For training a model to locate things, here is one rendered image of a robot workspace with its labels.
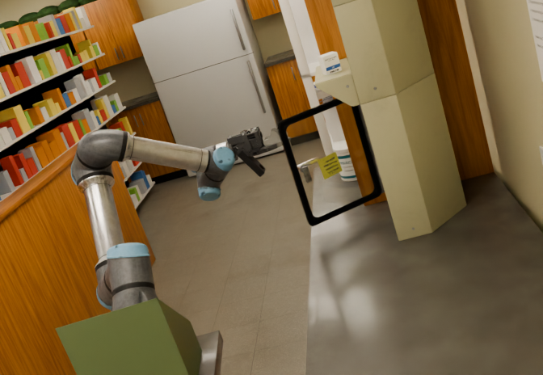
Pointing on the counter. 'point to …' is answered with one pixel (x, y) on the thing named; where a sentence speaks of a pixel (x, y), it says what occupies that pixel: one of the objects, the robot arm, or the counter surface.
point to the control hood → (338, 84)
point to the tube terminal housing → (401, 108)
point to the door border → (297, 168)
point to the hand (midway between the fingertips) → (288, 141)
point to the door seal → (297, 171)
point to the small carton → (330, 63)
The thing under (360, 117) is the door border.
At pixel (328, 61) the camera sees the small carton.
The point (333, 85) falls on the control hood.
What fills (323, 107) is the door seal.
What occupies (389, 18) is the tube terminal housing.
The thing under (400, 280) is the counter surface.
